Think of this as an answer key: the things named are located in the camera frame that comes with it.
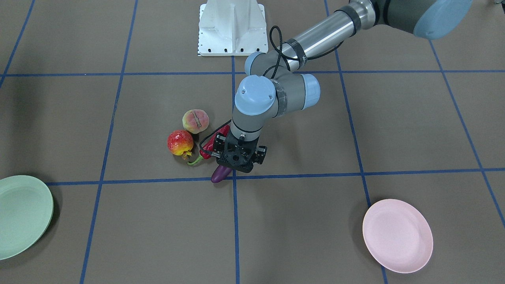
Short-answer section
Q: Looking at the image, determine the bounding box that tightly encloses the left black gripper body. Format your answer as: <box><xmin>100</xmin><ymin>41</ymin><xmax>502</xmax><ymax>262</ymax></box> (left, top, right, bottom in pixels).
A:
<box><xmin>212</xmin><ymin>132</ymin><xmax>267</xmax><ymax>173</ymax></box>

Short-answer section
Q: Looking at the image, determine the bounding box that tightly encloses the purple eggplant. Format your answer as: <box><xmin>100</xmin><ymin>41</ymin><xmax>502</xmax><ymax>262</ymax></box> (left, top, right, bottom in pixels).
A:
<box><xmin>211</xmin><ymin>165</ymin><xmax>232</xmax><ymax>183</ymax></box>

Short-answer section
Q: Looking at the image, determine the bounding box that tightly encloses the red yellow pomegranate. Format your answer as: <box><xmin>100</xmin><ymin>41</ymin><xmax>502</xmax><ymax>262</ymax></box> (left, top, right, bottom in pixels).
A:
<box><xmin>167</xmin><ymin>129</ymin><xmax>194</xmax><ymax>160</ymax></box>

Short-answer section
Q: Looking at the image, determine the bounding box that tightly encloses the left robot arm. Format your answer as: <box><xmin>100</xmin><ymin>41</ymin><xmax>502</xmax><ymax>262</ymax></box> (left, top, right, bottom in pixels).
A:
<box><xmin>201</xmin><ymin>0</ymin><xmax>472</xmax><ymax>182</ymax></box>

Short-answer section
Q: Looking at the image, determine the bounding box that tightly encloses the red chili pepper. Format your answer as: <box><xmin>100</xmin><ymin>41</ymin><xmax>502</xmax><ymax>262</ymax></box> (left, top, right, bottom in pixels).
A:
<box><xmin>187</xmin><ymin>122</ymin><xmax>230</xmax><ymax>166</ymax></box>

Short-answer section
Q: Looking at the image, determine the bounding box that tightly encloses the peach fruit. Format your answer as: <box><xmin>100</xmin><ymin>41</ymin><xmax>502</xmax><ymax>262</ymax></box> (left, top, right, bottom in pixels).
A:
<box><xmin>182</xmin><ymin>109</ymin><xmax>209</xmax><ymax>134</ymax></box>

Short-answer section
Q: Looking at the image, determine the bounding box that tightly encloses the pink plate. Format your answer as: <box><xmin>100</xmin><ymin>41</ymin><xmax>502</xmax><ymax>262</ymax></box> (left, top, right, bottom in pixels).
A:
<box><xmin>361</xmin><ymin>198</ymin><xmax>434</xmax><ymax>274</ymax></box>

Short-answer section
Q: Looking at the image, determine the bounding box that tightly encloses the green plate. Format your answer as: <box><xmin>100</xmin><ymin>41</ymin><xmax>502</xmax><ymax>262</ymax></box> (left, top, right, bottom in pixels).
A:
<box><xmin>0</xmin><ymin>176</ymin><xmax>54</xmax><ymax>260</ymax></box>

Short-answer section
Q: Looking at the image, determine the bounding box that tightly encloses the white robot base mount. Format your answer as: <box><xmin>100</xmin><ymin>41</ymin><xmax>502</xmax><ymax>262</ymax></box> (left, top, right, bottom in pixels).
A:
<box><xmin>197</xmin><ymin>0</ymin><xmax>268</xmax><ymax>56</ymax></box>

